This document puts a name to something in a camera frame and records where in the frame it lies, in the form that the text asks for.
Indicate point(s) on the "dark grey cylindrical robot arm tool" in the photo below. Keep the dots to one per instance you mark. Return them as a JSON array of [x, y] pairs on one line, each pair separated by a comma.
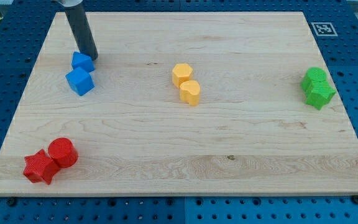
[[80, 28]]

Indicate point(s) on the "red cylinder block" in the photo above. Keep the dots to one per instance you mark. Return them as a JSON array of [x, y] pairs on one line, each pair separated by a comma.
[[62, 151]]

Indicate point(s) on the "red star block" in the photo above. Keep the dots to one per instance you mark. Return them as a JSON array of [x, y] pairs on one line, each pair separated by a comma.
[[40, 168]]

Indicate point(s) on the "yellow hexagon block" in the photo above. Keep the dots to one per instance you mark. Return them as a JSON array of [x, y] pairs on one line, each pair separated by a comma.
[[181, 72]]

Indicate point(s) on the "white fiducial marker tag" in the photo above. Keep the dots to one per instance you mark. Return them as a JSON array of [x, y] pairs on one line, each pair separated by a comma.
[[324, 29]]

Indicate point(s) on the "green cylinder block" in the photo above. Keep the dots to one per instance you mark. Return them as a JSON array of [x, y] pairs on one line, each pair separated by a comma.
[[313, 74]]

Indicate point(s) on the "light wooden board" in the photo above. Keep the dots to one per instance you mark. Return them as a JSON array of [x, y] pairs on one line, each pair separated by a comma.
[[250, 135]]

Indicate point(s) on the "yellow heart block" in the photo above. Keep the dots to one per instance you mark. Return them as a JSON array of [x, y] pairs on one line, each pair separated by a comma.
[[190, 92]]

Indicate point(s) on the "blue cube block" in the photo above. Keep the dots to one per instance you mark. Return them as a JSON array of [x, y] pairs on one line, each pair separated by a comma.
[[80, 81]]

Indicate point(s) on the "green star block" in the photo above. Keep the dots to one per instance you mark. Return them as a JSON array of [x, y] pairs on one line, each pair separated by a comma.
[[319, 94]]

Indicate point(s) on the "blue pentagon block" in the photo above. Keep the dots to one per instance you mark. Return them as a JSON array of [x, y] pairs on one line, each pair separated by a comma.
[[83, 61]]

